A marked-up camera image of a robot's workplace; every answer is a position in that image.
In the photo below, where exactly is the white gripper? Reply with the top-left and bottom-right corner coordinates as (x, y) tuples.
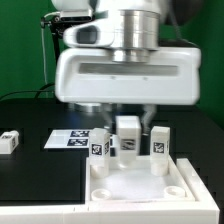
(55, 21), (201, 135)

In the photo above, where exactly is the white square table top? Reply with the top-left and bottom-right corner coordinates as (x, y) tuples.
(85, 156), (195, 203)

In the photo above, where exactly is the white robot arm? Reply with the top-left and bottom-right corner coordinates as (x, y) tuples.
(52, 0), (203, 128)

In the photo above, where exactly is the white L-shaped obstacle fence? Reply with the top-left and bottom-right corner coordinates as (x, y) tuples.
(0, 159), (220, 224)

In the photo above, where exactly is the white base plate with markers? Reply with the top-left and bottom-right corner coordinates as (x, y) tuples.
(43, 129), (118, 150)

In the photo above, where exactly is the black cable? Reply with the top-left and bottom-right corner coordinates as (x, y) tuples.
(0, 81), (56, 102)

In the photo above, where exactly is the black camera stand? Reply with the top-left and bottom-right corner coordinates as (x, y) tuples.
(40, 16), (71, 61)

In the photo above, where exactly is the silver camera on stand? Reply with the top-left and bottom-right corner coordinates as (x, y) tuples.
(59, 9), (92, 22)

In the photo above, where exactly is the white cable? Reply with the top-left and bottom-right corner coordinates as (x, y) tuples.
(40, 11), (61, 85)

